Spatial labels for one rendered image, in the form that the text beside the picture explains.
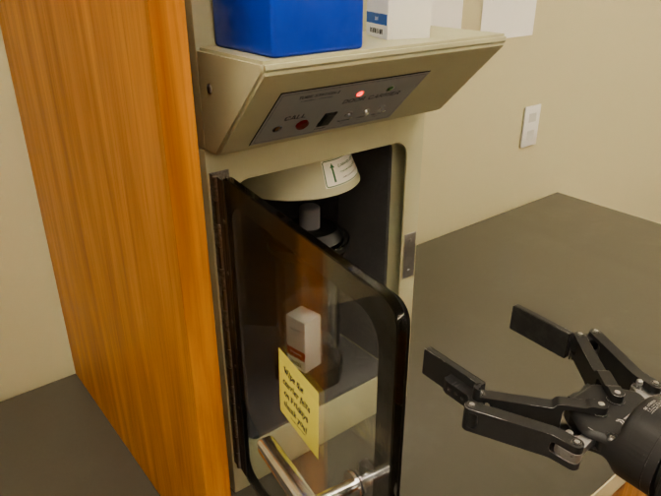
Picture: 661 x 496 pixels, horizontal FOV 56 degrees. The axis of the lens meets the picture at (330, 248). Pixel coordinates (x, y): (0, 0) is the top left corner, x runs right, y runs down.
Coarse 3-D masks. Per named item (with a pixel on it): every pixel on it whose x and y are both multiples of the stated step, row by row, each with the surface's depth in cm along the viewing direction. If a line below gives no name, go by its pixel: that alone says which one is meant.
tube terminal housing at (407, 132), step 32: (192, 0) 56; (192, 32) 58; (192, 64) 59; (352, 128) 74; (384, 128) 77; (416, 128) 80; (224, 160) 64; (256, 160) 66; (288, 160) 69; (320, 160) 72; (416, 160) 83; (416, 192) 85; (416, 224) 87; (224, 352) 73; (224, 384) 75; (224, 416) 78
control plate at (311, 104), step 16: (368, 80) 60; (384, 80) 62; (400, 80) 64; (416, 80) 66; (288, 96) 56; (304, 96) 57; (320, 96) 59; (336, 96) 60; (352, 96) 62; (368, 96) 64; (384, 96) 66; (400, 96) 68; (272, 112) 57; (288, 112) 59; (304, 112) 60; (320, 112) 62; (352, 112) 66; (384, 112) 70; (272, 128) 60; (288, 128) 62; (304, 128) 64; (320, 128) 66; (256, 144) 62
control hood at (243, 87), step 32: (448, 32) 68; (480, 32) 68; (224, 64) 54; (256, 64) 51; (288, 64) 51; (320, 64) 53; (352, 64) 56; (384, 64) 59; (416, 64) 62; (448, 64) 66; (480, 64) 70; (224, 96) 56; (256, 96) 53; (416, 96) 70; (448, 96) 75; (224, 128) 58; (256, 128) 59
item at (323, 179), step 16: (336, 160) 78; (352, 160) 81; (256, 176) 76; (272, 176) 76; (288, 176) 75; (304, 176) 75; (320, 176) 76; (336, 176) 77; (352, 176) 80; (256, 192) 76; (272, 192) 76; (288, 192) 75; (304, 192) 75; (320, 192) 76; (336, 192) 77
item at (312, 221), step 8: (304, 208) 82; (312, 208) 82; (304, 216) 82; (312, 216) 81; (304, 224) 82; (312, 224) 82; (320, 224) 84; (328, 224) 84; (312, 232) 82; (320, 232) 82; (328, 232) 82; (336, 232) 83; (328, 240) 81; (336, 240) 82
